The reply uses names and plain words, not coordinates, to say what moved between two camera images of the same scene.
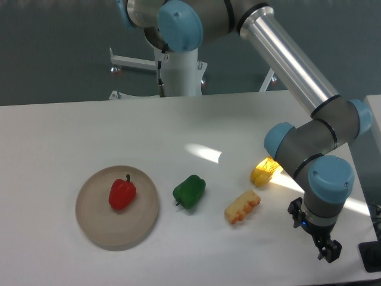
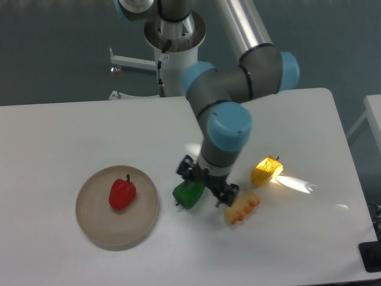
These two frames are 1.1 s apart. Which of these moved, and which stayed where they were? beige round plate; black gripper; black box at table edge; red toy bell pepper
Moved: black gripper
Stayed: beige round plate; black box at table edge; red toy bell pepper
